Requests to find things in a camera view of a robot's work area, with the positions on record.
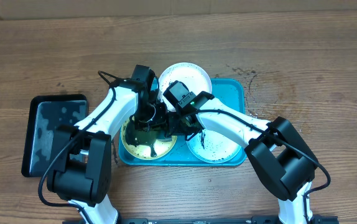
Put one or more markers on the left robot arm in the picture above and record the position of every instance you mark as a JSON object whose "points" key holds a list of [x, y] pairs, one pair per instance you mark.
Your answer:
{"points": [[80, 159]]}

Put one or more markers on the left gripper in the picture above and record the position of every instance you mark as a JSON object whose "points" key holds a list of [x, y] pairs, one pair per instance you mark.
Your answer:
{"points": [[162, 117]]}

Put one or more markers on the white plate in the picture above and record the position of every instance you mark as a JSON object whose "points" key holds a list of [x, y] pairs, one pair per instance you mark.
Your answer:
{"points": [[190, 74]]}

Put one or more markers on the black water tray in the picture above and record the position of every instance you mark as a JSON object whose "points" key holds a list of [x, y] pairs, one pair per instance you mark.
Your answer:
{"points": [[46, 114]]}

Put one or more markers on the teal plastic tray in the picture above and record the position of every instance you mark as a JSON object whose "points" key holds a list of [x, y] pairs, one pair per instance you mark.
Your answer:
{"points": [[231, 93]]}

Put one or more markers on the yellow-green plate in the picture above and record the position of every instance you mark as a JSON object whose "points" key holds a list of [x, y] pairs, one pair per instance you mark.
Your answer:
{"points": [[145, 145]]}

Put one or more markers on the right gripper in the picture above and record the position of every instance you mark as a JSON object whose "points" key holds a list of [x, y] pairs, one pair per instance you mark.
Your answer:
{"points": [[178, 128]]}

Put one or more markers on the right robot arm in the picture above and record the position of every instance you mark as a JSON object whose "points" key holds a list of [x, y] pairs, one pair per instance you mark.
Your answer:
{"points": [[283, 162]]}

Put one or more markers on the light blue plate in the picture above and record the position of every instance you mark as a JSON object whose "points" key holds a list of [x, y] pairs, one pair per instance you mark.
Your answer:
{"points": [[213, 148]]}

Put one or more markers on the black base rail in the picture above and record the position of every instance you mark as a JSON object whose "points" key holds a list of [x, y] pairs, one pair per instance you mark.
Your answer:
{"points": [[317, 219]]}

